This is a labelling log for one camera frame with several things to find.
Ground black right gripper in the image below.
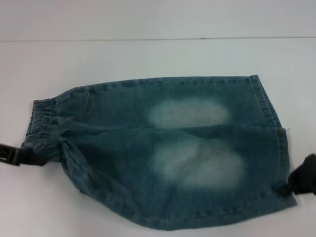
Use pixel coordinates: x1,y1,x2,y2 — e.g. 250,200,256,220
276,153,316,198

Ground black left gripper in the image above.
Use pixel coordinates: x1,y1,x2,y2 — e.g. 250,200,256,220
0,143,48,167

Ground blue denim shorts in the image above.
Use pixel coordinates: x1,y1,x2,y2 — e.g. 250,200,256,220
21,75,298,224

